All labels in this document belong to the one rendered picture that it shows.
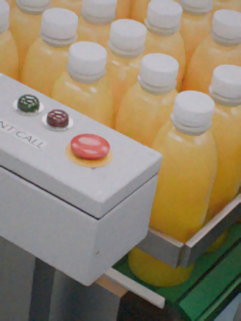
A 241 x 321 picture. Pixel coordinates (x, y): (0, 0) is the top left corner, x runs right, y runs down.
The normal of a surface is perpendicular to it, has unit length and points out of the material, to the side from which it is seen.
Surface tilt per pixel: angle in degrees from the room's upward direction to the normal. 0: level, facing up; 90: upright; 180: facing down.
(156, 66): 0
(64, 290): 90
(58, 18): 0
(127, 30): 0
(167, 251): 90
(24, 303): 90
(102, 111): 74
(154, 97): 29
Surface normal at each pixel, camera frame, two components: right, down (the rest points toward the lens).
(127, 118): -0.74, 0.05
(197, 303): 0.53, -0.49
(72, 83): -0.16, -0.51
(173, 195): -0.19, 0.55
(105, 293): -0.56, 0.41
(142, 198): 0.82, 0.42
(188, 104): 0.14, -0.80
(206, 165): 0.66, 0.30
